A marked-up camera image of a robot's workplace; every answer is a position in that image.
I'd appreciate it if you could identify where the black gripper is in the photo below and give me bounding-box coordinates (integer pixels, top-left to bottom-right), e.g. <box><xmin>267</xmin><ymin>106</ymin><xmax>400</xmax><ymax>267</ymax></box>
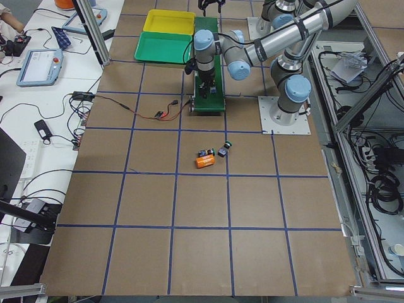
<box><xmin>198</xmin><ymin>0</ymin><xmax>225</xmax><ymax>8</ymax></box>
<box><xmin>184</xmin><ymin>58</ymin><xmax>215</xmax><ymax>98</ymax></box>

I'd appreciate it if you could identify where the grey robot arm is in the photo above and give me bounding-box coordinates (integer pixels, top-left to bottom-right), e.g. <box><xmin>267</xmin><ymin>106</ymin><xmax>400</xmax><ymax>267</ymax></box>
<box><xmin>256</xmin><ymin>0</ymin><xmax>300</xmax><ymax>31</ymax></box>
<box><xmin>184</xmin><ymin>1</ymin><xmax>357</xmax><ymax>126</ymax></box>

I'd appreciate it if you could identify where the green conveyor belt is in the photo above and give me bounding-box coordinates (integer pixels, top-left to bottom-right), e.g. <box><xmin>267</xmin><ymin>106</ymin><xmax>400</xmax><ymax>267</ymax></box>
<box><xmin>187</xmin><ymin>17</ymin><xmax>225</xmax><ymax>113</ymax></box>

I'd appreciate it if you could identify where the yellow plastic tray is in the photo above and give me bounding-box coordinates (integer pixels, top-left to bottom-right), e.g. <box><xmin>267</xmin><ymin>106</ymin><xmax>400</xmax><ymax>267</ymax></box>
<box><xmin>143</xmin><ymin>9</ymin><xmax>196</xmax><ymax>35</ymax></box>

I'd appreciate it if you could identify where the green plastic tray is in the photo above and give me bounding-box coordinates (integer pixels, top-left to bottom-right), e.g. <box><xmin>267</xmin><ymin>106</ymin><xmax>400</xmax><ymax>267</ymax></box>
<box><xmin>134</xmin><ymin>32</ymin><xmax>193</xmax><ymax>64</ymax></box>

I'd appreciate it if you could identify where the green push button near cylinder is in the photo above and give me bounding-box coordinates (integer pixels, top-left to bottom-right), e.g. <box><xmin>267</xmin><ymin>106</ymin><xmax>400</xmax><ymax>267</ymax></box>
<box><xmin>197</xmin><ymin>148</ymin><xmax>215</xmax><ymax>157</ymax></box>

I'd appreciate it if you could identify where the green push button apart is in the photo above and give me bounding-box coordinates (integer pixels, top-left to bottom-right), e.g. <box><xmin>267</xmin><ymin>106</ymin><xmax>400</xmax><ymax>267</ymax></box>
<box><xmin>217</xmin><ymin>141</ymin><xmax>232</xmax><ymax>157</ymax></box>

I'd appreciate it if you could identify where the orange cylinder with label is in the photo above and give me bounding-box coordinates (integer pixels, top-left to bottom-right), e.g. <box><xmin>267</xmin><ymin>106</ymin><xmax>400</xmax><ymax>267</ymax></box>
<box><xmin>195</xmin><ymin>155</ymin><xmax>215</xmax><ymax>169</ymax></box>

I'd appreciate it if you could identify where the black power adapter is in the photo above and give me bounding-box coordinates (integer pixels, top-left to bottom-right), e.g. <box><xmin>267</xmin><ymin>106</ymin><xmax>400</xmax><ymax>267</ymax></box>
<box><xmin>71</xmin><ymin>91</ymin><xmax>95</xmax><ymax>102</ymax></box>

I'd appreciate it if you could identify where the blue teach pendant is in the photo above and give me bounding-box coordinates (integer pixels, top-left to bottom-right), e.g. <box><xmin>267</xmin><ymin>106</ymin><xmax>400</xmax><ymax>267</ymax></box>
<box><xmin>61</xmin><ymin>8</ymin><xmax>108</xmax><ymax>35</ymax></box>
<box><xmin>16</xmin><ymin>49</ymin><xmax>64</xmax><ymax>87</ymax></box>

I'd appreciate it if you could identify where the white power strip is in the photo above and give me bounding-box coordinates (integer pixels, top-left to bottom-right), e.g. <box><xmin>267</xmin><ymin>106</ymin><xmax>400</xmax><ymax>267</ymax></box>
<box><xmin>20</xmin><ymin>140</ymin><xmax>42</xmax><ymax>179</ymax></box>

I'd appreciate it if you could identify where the red black power cable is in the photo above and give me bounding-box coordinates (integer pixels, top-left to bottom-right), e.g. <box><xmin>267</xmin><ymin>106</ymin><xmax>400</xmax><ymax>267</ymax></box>
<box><xmin>91</xmin><ymin>94</ymin><xmax>193</xmax><ymax>122</ymax></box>

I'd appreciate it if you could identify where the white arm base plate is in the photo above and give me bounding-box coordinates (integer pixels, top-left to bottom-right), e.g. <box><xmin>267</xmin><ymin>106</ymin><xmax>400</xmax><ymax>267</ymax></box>
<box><xmin>247</xmin><ymin>17</ymin><xmax>267</xmax><ymax>40</ymax></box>
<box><xmin>258</xmin><ymin>96</ymin><xmax>311</xmax><ymax>135</ymax></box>

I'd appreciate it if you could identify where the aluminium frame post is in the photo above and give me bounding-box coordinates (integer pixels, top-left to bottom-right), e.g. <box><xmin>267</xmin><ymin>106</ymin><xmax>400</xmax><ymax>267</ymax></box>
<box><xmin>73</xmin><ymin>0</ymin><xmax>111</xmax><ymax>66</ymax></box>

